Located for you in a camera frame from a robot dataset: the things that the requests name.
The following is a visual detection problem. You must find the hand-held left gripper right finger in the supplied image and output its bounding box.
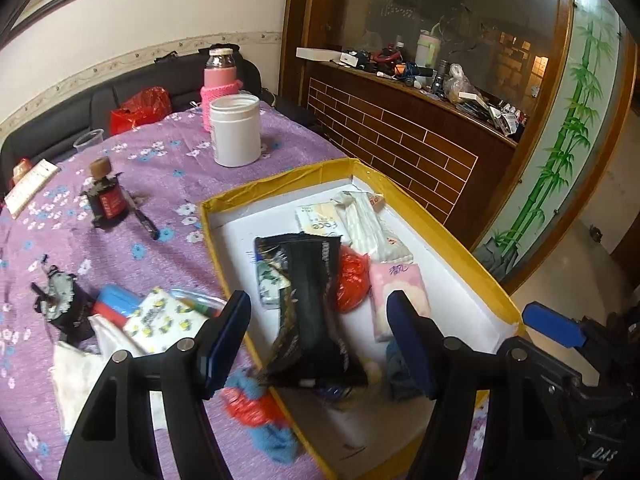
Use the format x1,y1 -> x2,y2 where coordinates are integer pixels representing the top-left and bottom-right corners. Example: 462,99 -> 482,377
386,290 -> 583,480

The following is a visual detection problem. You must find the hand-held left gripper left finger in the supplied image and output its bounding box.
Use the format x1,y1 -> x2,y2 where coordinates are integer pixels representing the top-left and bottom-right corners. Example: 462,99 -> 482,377
57,290 -> 252,480

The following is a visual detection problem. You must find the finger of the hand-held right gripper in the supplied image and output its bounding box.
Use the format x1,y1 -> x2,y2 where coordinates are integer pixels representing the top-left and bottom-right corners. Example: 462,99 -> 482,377
522,301 -> 631,361

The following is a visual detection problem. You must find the yellow cardboard box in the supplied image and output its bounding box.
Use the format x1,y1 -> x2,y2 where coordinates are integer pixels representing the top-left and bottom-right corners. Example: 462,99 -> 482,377
200,157 -> 526,480

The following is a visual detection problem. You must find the pink tissue pack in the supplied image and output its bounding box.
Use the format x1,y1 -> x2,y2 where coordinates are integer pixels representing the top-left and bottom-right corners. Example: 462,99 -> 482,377
367,260 -> 433,343

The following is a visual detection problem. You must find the red plastic bag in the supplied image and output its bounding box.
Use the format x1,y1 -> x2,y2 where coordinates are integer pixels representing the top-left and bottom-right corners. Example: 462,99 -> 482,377
336,251 -> 373,313

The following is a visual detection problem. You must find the black foil snack bag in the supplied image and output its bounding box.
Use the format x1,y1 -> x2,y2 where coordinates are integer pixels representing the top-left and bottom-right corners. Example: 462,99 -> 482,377
252,232 -> 368,388

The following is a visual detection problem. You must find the blue terry towel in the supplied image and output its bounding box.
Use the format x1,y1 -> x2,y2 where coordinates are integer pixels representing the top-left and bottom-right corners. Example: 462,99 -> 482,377
222,367 -> 301,466

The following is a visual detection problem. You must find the dark teal cloth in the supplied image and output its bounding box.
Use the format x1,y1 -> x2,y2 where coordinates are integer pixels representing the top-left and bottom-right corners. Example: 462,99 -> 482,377
384,340 -> 426,401

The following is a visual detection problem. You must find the clear plastic packet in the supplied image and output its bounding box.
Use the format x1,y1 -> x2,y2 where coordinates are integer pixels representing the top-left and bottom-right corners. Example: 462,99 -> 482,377
167,287 -> 228,318

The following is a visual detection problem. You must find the red crumpled plastic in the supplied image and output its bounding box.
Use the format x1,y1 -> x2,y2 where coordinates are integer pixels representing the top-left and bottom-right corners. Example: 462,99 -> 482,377
222,385 -> 286,428

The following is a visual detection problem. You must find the green white packet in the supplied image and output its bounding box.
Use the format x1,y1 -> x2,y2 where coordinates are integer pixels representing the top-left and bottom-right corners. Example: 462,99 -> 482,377
255,259 -> 293,309

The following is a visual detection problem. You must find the lemon print tissue pack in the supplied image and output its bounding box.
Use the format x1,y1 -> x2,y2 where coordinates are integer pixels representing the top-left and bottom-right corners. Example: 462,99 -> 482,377
122,286 -> 211,356

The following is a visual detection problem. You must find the blue red tissue pack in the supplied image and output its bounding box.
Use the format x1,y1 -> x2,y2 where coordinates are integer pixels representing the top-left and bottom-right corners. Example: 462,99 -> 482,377
92,284 -> 143,323

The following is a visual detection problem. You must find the large white plastic packet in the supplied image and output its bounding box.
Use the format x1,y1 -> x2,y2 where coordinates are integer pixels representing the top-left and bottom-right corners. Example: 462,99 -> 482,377
334,191 -> 416,265

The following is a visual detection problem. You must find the white cloth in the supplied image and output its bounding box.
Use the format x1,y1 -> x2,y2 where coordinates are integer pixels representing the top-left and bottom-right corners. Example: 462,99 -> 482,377
89,314 -> 151,356
50,342 -> 166,436

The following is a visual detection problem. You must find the black pen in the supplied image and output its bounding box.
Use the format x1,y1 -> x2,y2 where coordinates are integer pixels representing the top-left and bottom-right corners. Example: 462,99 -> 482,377
125,192 -> 161,240

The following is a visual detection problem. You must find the small flat sachet packet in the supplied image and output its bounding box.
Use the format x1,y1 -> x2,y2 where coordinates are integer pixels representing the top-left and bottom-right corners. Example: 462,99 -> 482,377
295,202 -> 353,242

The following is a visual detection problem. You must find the black electric motor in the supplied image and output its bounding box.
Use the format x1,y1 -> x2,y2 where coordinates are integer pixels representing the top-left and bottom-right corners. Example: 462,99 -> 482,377
31,255 -> 96,346

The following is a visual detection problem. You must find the purple floral tablecloth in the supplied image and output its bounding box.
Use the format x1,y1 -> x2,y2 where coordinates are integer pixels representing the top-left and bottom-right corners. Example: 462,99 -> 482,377
0,105 -> 501,480

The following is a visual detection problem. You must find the black bottle with wooden cap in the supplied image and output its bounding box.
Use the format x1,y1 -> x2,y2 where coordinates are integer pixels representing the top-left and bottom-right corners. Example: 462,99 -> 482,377
82,157 -> 132,231

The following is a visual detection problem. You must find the bamboo print panel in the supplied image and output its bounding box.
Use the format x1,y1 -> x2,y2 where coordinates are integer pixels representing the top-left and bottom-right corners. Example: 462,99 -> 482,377
472,7 -> 628,273

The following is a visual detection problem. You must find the wooden cabinet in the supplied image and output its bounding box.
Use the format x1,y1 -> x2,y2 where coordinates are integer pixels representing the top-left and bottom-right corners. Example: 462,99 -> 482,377
277,0 -> 576,281

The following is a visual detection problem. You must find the white plastic jar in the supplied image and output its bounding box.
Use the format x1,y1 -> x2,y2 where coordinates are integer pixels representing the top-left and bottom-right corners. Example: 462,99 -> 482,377
209,94 -> 262,167

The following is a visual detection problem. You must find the clear plastic cup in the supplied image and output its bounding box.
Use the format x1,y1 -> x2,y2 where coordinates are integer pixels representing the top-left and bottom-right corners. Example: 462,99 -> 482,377
73,129 -> 106,156

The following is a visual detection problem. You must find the red shopping bag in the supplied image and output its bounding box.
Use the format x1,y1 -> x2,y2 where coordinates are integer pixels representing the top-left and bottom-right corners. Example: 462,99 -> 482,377
110,86 -> 172,136

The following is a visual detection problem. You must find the white booklet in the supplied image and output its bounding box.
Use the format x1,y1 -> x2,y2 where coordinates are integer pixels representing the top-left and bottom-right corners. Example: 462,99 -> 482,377
4,158 -> 62,219

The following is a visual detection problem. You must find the clear plastic bag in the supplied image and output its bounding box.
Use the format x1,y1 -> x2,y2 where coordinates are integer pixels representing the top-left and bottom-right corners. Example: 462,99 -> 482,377
445,65 -> 481,103

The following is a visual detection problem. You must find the bottle with pink knit sleeve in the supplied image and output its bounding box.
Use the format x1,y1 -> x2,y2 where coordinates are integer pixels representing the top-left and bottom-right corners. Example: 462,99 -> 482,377
200,47 -> 244,131

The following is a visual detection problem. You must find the black leather sofa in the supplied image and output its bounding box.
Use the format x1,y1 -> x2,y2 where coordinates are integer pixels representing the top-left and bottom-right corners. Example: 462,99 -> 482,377
0,50 -> 321,181

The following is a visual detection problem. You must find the white jug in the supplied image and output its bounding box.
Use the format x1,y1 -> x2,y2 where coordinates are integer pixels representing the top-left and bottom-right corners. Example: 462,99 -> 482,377
416,30 -> 443,68

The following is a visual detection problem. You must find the white flat box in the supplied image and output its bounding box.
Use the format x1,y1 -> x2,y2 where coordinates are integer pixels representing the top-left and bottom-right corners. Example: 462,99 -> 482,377
296,47 -> 361,68

